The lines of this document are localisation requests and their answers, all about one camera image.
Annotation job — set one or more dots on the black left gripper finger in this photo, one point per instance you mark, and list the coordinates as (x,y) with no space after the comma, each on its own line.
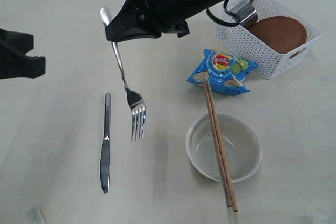
(15,64)
(16,43)

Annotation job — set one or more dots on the white perforated plastic basket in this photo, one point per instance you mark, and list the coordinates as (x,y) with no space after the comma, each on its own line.
(245,45)

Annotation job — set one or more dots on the wooden chopstick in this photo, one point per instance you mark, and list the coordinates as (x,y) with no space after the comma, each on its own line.
(211,113)
(229,181)

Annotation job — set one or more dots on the blue chips snack bag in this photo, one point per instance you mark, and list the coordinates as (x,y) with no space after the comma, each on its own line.
(226,72)

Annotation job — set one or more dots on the silver metal fork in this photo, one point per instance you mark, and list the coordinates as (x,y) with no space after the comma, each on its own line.
(134,100)

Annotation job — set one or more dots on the brown round plate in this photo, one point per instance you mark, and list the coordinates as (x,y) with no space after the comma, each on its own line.
(282,34)

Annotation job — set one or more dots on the white ceramic bowl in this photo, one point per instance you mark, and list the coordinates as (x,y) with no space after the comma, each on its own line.
(243,148)

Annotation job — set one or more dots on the silver metal knife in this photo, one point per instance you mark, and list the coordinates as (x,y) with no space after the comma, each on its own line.
(105,150)

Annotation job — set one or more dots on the stainless steel cup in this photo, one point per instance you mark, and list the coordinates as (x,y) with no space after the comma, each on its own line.
(246,12)

